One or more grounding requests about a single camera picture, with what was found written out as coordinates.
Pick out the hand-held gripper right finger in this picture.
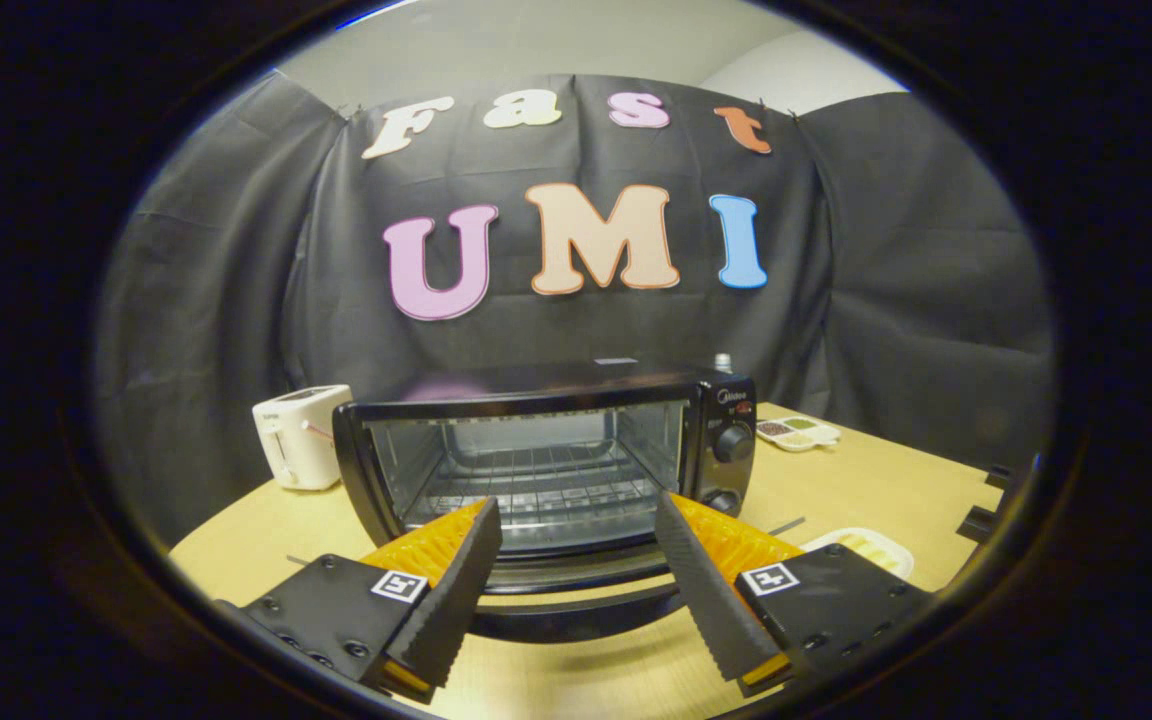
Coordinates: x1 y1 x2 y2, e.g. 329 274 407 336
653 490 937 698

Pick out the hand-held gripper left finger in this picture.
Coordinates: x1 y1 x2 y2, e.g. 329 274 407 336
219 497 504 704

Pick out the black toaster oven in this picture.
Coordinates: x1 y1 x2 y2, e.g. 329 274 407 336
332 362 759 643

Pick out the white pop-up toaster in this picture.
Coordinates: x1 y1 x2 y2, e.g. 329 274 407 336
252 385 353 491

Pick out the white divided condiment tray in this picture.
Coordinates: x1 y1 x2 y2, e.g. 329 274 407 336
756 415 842 453

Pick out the white square plate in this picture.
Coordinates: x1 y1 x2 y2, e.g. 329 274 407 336
801 527 915 581

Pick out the black backdrop cloth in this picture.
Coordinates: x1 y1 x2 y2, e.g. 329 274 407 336
96 72 1055 546

